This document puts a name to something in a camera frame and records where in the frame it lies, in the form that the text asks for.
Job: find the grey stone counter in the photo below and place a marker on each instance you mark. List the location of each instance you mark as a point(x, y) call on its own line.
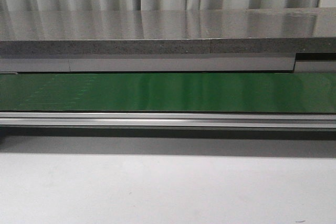
point(239, 40)

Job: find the aluminium conveyor side rail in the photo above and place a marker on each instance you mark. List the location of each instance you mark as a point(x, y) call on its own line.
point(201, 120)

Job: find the green conveyor belt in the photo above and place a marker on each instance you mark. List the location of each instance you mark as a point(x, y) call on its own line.
point(170, 92)

